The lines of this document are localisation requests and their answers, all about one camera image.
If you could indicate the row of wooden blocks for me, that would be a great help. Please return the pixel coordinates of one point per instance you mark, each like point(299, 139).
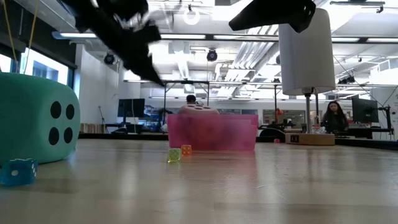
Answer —
point(91, 128)

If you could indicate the black computer monitor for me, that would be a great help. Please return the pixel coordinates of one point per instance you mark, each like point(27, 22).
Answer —
point(365, 110)
point(130, 107)

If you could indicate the large green foam die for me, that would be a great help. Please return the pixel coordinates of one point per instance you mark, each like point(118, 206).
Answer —
point(31, 118)

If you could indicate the person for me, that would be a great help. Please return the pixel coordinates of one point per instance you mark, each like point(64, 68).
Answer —
point(335, 116)
point(191, 99)

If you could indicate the pink foam die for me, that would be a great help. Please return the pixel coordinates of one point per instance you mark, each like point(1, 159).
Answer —
point(199, 109)

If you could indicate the small yellow-green die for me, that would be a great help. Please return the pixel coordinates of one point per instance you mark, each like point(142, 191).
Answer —
point(174, 155)

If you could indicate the white shade table lamp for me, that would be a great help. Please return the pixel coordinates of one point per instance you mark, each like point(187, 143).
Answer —
point(306, 53)

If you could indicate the small orange die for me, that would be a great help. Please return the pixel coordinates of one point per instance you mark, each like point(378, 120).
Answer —
point(186, 150)

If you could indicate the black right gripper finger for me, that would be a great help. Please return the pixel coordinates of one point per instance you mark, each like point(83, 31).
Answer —
point(273, 14)

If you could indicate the black ceiling spotlight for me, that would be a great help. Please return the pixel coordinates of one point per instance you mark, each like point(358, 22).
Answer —
point(212, 55)
point(109, 58)

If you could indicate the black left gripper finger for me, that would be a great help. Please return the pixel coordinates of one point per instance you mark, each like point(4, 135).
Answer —
point(143, 65)

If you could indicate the pink translucent plastic bin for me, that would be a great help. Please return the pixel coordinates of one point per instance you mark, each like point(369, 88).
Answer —
point(214, 133)

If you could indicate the small cyan translucent die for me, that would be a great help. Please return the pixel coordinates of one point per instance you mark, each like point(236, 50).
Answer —
point(17, 172)

